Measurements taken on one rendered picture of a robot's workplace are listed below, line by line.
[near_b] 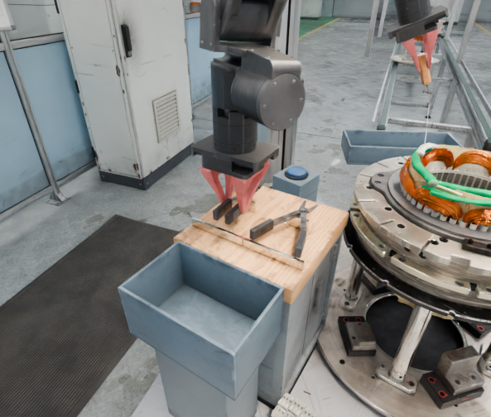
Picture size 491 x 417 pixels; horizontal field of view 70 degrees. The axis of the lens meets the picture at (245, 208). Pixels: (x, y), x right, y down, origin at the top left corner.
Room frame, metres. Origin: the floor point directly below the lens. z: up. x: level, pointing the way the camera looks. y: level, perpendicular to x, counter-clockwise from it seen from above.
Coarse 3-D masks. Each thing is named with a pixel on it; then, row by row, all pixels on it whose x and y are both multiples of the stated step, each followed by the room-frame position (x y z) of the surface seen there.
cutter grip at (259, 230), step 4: (268, 220) 0.40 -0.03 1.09; (272, 220) 0.40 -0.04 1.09; (260, 224) 0.39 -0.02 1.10; (264, 224) 0.39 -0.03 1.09; (268, 224) 0.39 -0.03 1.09; (272, 224) 0.40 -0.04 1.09; (252, 228) 0.38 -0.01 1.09; (256, 228) 0.38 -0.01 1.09; (260, 228) 0.38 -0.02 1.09; (264, 228) 0.39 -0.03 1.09; (268, 228) 0.39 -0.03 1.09; (272, 228) 0.40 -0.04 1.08; (252, 232) 0.37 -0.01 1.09; (256, 232) 0.38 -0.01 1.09; (260, 232) 0.38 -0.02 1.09; (264, 232) 0.39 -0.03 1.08; (252, 236) 0.37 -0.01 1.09; (256, 236) 0.38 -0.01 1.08; (260, 236) 0.38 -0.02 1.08
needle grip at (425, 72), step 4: (420, 56) 0.75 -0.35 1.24; (424, 56) 0.75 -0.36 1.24; (420, 60) 0.75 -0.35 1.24; (424, 60) 0.75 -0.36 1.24; (420, 64) 0.75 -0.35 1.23; (424, 64) 0.75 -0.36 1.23; (420, 68) 0.75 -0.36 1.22; (424, 68) 0.75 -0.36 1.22; (428, 68) 0.75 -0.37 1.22; (420, 72) 0.76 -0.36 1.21; (424, 72) 0.75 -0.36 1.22; (428, 72) 0.75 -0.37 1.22; (424, 76) 0.75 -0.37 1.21; (428, 76) 0.75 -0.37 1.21; (424, 80) 0.75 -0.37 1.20; (428, 80) 0.75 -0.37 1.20
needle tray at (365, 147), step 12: (348, 132) 0.83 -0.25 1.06; (360, 132) 0.82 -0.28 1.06; (372, 132) 0.82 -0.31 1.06; (384, 132) 0.82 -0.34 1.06; (396, 132) 0.82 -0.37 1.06; (408, 132) 0.81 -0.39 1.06; (420, 132) 0.81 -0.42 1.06; (432, 132) 0.81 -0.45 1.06; (444, 132) 0.81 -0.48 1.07; (348, 144) 0.75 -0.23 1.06; (360, 144) 0.82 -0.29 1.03; (372, 144) 0.82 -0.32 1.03; (384, 144) 0.82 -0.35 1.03; (396, 144) 0.81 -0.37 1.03; (408, 144) 0.81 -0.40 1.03; (420, 144) 0.81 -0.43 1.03; (444, 144) 0.80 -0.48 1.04; (456, 144) 0.75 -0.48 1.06; (348, 156) 0.73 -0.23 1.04; (360, 156) 0.72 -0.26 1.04; (372, 156) 0.72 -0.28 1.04; (384, 156) 0.72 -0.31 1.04; (396, 156) 0.71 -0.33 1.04
